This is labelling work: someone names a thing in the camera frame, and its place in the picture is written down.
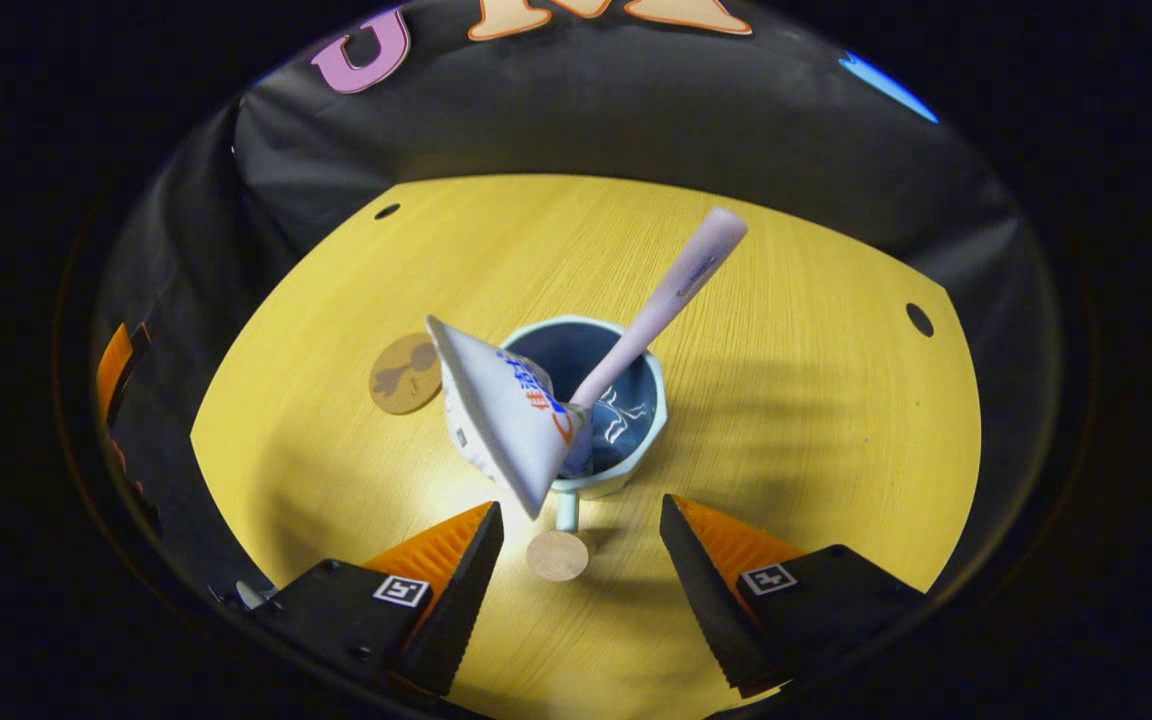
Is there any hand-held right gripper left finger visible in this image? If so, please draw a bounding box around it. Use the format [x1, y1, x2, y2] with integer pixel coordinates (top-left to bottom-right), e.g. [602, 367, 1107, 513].
[251, 501, 505, 698]

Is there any pale pink toothbrush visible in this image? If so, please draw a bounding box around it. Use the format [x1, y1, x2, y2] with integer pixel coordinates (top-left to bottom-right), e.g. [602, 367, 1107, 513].
[571, 207, 749, 411]

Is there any white toothpaste tube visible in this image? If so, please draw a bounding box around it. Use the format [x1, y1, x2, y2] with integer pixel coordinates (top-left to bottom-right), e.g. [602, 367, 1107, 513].
[425, 315, 594, 520]

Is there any light blue cup wooden handle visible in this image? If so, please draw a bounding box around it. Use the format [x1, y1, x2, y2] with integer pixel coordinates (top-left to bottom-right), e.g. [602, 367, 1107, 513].
[501, 316, 669, 583]

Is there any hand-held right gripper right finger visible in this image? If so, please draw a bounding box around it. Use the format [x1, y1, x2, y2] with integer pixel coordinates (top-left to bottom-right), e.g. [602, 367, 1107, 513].
[659, 494, 927, 699]

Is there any round wooden coaster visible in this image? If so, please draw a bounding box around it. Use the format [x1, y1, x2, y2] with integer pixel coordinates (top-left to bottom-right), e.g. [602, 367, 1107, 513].
[369, 333, 444, 416]

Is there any black backdrop cloth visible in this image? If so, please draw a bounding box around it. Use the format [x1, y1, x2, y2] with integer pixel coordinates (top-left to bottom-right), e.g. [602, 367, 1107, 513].
[91, 0, 1062, 601]

